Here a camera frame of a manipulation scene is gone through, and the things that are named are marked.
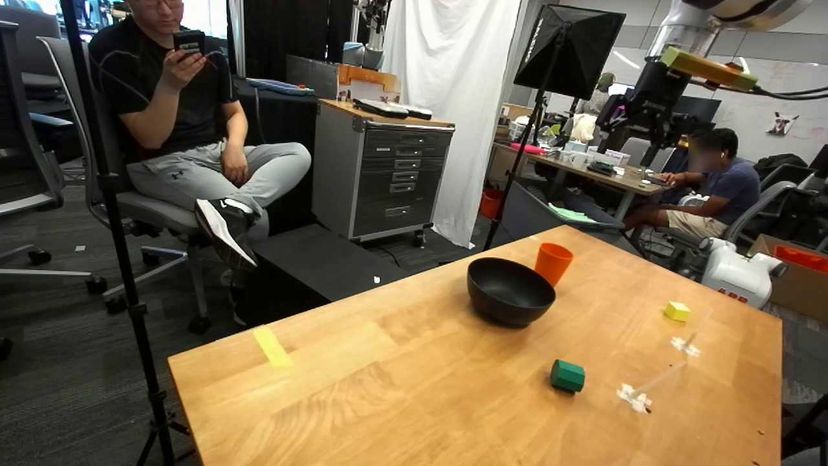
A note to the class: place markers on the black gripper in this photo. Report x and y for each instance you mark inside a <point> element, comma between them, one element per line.
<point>661,85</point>

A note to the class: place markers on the orange plastic cup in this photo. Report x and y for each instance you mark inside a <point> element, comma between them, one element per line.
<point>552,261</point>

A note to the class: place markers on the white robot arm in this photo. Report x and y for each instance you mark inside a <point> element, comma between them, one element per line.
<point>688,22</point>

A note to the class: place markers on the black bowl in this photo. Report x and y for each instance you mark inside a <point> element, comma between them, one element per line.
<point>507,294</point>

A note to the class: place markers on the cardboard box red contents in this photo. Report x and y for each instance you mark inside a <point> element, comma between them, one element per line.
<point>802,281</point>

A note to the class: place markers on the cluttered wooden desk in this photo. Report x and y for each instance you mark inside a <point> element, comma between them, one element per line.
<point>596,172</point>

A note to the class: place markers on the seated man blue shirt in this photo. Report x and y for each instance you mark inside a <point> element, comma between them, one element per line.
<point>726,195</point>

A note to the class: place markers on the black softbox light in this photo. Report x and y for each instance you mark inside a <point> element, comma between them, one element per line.
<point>571,47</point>

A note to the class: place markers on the black light stand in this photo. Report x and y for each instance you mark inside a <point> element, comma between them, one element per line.
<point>518,172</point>

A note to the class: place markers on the white rounded plastic casing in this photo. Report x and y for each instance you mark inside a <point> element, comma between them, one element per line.
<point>736,274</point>

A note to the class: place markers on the yellow block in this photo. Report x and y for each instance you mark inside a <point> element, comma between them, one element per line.
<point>678,311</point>

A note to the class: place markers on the white curtain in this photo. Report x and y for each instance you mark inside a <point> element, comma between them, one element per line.
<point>454,93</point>

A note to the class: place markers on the flat grey keyboard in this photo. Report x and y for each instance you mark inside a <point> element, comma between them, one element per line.
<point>391,106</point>

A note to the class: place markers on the green octagonal block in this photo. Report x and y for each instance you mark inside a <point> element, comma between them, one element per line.
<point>568,377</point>

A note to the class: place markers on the grey drawer cabinet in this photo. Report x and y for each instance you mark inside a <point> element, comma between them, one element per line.
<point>379,172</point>

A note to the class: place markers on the orange white cardboard box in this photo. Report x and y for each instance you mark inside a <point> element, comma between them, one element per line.
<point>365,83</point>

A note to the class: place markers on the blue flat pad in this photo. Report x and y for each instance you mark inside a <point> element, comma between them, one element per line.
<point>280,85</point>

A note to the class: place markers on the yellow tape strip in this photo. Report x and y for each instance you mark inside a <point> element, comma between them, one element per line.
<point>273,347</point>

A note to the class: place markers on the black smartphone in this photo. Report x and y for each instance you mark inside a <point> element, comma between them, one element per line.
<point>189,39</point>

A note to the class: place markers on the seated man black shirt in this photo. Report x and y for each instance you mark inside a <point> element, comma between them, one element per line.
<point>172,131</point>

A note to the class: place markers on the grey swivel office chair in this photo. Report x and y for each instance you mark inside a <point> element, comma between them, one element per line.
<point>129,207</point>

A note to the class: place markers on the black stand pole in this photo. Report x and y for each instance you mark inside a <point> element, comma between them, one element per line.
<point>111,190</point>

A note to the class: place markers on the dark office chair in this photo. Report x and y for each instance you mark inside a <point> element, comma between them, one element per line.
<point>26,131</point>

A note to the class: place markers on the wrist camera wooden mount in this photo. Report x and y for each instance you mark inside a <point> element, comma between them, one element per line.
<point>708,67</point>

